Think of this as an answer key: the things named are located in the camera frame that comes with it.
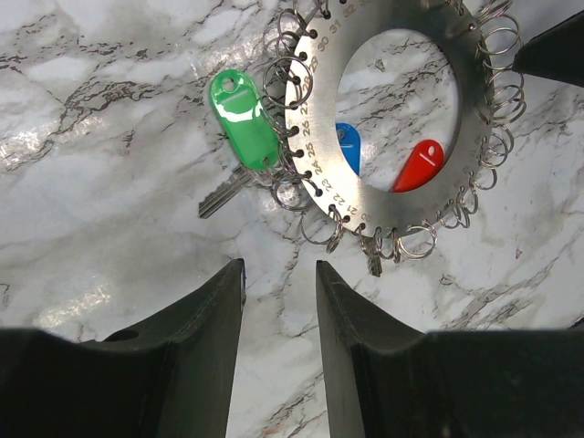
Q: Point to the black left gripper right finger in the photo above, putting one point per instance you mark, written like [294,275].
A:
[384,378]

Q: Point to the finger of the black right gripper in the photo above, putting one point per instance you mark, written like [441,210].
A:
[556,54]

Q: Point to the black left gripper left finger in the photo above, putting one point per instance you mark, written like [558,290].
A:
[169,375]

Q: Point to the key with red tag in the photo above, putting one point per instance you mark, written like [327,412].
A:
[425,161]

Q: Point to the key with blue tag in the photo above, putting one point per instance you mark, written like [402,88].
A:
[350,144]

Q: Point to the metal numbered key ring disc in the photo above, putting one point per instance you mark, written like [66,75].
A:
[399,72]

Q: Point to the key with green tag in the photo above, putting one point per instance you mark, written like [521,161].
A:
[240,111]

